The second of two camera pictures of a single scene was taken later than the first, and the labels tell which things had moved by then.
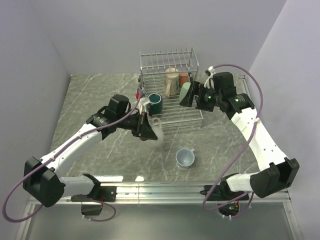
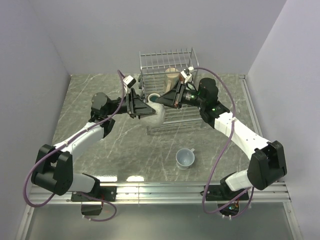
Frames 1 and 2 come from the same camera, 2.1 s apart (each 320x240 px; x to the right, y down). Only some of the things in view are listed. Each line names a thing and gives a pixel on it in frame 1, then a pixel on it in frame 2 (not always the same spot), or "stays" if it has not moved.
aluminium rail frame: [168, 194] stays
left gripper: [144, 126] -> [136, 106]
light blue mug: [185, 157] stays
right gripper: [199, 90] -> [174, 98]
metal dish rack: [161, 74] stays
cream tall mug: [171, 81] stays
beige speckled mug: [157, 126] -> [156, 120]
